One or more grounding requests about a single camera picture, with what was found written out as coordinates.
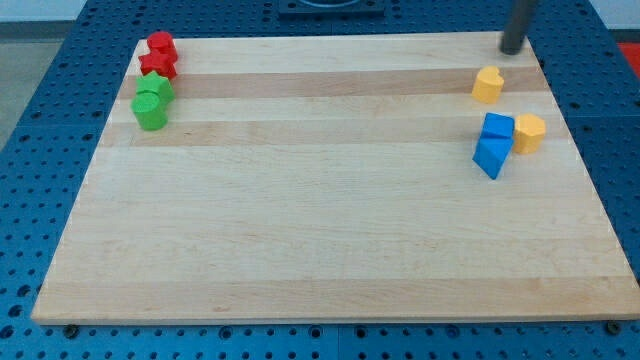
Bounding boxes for yellow heart block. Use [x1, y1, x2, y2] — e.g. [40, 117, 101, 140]
[471, 66, 505, 104]

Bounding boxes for light wooden board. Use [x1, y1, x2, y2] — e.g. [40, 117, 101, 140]
[32, 32, 639, 325]

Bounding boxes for blue triangular prism block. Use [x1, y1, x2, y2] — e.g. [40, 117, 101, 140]
[472, 137, 514, 180]

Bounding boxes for green cylinder block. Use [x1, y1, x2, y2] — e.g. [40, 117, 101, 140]
[131, 92, 168, 131]

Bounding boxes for blue cube block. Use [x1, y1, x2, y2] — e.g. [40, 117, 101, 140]
[480, 112, 515, 139]

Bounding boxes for green star block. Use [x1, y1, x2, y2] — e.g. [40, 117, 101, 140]
[136, 71, 175, 104]

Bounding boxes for red star block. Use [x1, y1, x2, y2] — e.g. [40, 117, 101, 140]
[138, 50, 177, 79]

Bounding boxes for red cylinder block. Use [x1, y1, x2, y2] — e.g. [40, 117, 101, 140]
[146, 31, 178, 63]

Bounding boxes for yellow hexagon block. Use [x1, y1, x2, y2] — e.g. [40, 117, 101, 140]
[513, 113, 546, 154]

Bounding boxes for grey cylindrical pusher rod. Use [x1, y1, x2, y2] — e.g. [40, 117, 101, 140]
[499, 0, 540, 55]

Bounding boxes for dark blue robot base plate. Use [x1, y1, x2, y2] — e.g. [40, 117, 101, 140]
[276, 0, 386, 18]

